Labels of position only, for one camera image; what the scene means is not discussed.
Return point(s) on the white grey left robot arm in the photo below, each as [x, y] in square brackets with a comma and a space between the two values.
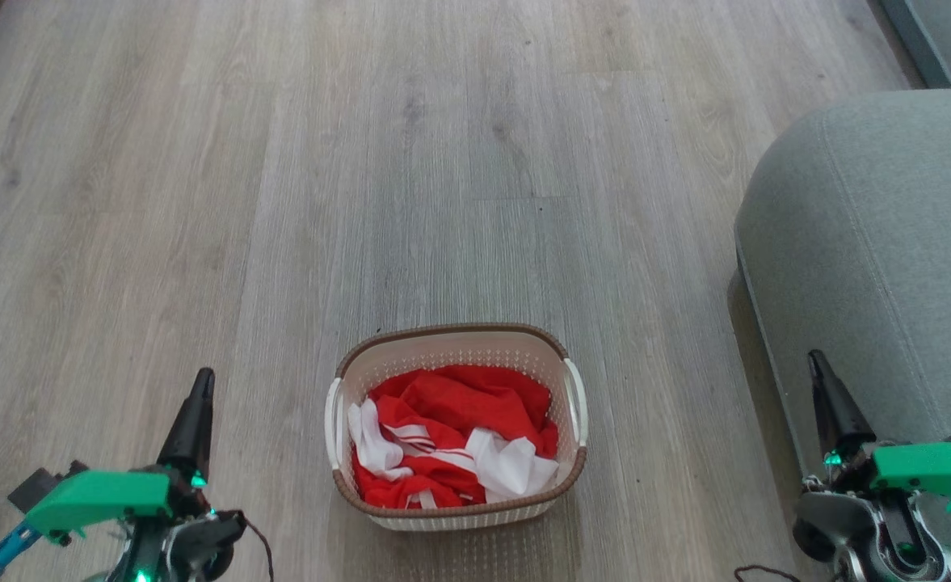
[188, 558]

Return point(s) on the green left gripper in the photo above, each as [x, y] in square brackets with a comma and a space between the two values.
[103, 493]

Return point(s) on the red and white garment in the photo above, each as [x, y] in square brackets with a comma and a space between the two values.
[459, 404]

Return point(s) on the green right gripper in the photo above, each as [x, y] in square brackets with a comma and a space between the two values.
[936, 473]

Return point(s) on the grey-green fabric sofa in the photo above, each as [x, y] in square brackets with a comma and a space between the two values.
[879, 242]

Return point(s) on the cream plastic laundry basket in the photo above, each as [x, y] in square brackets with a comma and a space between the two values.
[451, 347]

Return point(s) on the blue connector piece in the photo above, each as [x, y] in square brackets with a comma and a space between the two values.
[8, 554]

